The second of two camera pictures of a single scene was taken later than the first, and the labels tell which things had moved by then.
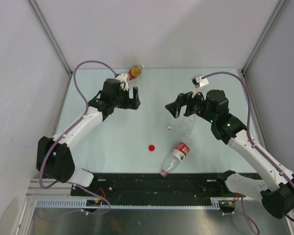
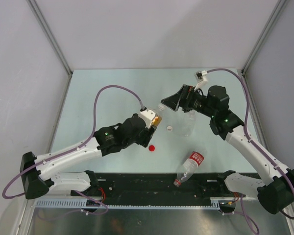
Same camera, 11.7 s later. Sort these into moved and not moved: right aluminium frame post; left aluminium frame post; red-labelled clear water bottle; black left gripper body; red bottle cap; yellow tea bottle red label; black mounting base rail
Moved: yellow tea bottle red label; black left gripper body; red-labelled clear water bottle
Not moved: red bottle cap; left aluminium frame post; right aluminium frame post; black mounting base rail
